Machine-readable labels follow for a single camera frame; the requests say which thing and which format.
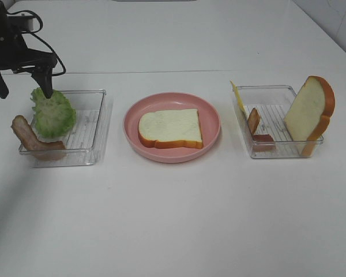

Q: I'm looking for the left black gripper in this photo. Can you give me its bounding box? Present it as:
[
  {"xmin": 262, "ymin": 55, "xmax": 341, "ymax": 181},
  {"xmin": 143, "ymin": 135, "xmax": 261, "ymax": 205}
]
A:
[{"xmin": 0, "ymin": 24, "xmax": 58, "ymax": 99}]

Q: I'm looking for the green lettuce leaf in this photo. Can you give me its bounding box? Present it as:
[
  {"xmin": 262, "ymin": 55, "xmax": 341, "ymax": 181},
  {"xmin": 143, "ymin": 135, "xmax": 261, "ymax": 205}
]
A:
[{"xmin": 31, "ymin": 88, "xmax": 76, "ymax": 139}]

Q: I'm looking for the bacon strip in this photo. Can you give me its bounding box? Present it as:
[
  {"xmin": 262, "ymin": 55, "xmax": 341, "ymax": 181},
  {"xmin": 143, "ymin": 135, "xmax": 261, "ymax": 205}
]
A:
[
  {"xmin": 11, "ymin": 115, "xmax": 66, "ymax": 161},
  {"xmin": 247, "ymin": 108, "xmax": 274, "ymax": 152}
]

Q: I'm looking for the bread slice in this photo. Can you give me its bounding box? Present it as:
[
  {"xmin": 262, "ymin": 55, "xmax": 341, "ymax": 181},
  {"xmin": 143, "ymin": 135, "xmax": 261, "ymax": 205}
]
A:
[
  {"xmin": 284, "ymin": 76, "xmax": 335, "ymax": 157},
  {"xmin": 138, "ymin": 108, "xmax": 204, "ymax": 149}
]

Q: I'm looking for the yellow cheese slice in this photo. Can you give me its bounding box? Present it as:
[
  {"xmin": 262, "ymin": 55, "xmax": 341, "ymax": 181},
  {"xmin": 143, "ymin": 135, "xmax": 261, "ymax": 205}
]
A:
[{"xmin": 230, "ymin": 80, "xmax": 247, "ymax": 119}]

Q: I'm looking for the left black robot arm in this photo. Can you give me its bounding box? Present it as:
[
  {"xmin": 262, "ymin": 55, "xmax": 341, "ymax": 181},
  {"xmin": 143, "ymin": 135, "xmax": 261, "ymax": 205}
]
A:
[{"xmin": 0, "ymin": 1, "xmax": 58, "ymax": 99}]

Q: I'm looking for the left clear plastic tray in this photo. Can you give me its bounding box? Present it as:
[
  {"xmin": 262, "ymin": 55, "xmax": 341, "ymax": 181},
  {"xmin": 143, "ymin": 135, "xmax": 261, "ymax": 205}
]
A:
[{"xmin": 18, "ymin": 89, "xmax": 112, "ymax": 168}]

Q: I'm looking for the clear plastic tray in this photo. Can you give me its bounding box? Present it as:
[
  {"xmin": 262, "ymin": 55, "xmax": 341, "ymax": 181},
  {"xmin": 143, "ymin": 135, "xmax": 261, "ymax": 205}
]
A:
[
  {"xmin": 234, "ymin": 85, "xmax": 324, "ymax": 159},
  {"xmin": 18, "ymin": 89, "xmax": 112, "ymax": 168}
]

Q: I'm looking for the pink round plate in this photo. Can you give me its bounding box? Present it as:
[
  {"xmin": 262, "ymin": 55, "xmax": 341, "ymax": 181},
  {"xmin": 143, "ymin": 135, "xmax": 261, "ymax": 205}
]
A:
[{"xmin": 123, "ymin": 92, "xmax": 221, "ymax": 163}]

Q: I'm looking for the right clear plastic tray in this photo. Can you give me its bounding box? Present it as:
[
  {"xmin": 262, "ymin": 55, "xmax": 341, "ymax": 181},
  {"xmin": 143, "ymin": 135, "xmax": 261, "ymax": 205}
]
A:
[{"xmin": 234, "ymin": 85, "xmax": 324, "ymax": 159}]

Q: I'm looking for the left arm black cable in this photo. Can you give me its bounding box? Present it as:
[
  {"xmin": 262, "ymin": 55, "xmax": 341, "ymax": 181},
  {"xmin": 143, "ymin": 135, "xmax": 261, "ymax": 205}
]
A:
[{"xmin": 5, "ymin": 10, "xmax": 67, "ymax": 77}]

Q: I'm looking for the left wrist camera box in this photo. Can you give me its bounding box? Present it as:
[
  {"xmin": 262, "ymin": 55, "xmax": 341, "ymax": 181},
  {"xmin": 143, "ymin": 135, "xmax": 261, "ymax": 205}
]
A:
[{"xmin": 8, "ymin": 14, "xmax": 36, "ymax": 31}]

